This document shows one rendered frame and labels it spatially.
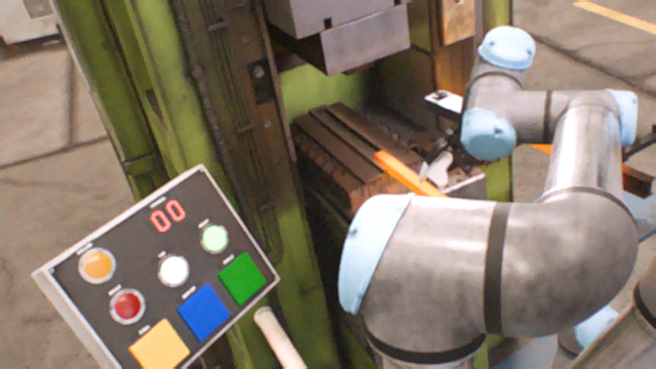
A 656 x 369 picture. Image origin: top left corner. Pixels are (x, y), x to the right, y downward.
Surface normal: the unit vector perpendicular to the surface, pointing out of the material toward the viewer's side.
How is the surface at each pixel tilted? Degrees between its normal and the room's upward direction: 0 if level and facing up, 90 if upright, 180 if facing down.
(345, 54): 90
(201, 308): 60
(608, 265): 65
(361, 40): 90
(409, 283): 72
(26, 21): 90
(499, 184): 90
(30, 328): 0
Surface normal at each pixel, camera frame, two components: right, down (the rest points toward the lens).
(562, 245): 0.16, -0.41
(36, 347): -0.16, -0.83
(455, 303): -0.35, 0.45
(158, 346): 0.59, -0.22
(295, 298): 0.45, 0.43
